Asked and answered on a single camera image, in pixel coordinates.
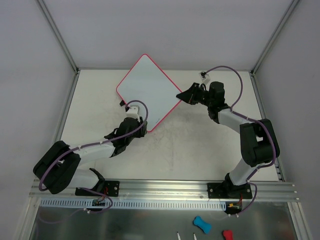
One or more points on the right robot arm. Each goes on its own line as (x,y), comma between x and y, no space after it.
(258,143)

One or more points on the red bone-shaped eraser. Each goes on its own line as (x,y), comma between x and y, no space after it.
(227,234)

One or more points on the aluminium mounting rail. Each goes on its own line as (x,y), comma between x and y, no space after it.
(267,191)

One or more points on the slotted white cable duct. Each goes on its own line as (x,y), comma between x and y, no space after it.
(202,205)

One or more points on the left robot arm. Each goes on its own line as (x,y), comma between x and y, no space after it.
(59,168)

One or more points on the blue bone-shaped eraser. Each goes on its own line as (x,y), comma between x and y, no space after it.
(203,225)

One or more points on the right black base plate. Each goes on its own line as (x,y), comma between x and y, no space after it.
(221,190)

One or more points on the right aluminium frame post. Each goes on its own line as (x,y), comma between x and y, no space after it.
(275,35)

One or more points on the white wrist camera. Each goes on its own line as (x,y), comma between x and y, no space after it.
(132,112)
(205,78)

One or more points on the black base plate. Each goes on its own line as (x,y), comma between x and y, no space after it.
(109,188)
(221,190)

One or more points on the left aluminium frame post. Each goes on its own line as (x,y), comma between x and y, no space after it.
(57,34)

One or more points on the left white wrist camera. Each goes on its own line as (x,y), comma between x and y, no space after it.
(132,112)

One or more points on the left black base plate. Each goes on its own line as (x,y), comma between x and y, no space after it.
(109,188)

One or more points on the upper black board clip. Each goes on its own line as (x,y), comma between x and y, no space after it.
(122,103)

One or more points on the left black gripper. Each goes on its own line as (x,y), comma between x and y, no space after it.
(139,124)

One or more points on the pink-framed whiteboard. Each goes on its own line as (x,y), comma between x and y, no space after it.
(148,83)

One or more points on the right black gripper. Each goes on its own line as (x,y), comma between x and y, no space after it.
(196,93)

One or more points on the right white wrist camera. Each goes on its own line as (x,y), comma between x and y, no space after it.
(205,78)

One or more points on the aluminium frame post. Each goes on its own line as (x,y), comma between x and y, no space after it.
(57,34)
(275,35)

